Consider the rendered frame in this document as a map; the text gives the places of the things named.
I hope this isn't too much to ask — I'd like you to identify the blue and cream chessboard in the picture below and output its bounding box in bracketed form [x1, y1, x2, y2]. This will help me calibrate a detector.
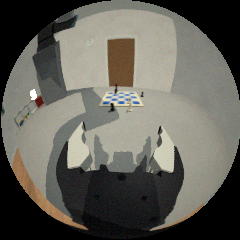
[99, 92, 144, 107]

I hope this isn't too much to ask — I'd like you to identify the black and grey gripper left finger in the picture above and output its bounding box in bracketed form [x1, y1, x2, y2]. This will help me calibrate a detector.
[56, 122, 93, 203]

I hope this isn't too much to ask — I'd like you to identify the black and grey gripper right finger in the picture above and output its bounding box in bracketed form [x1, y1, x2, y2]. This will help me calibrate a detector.
[149, 126, 184, 207]

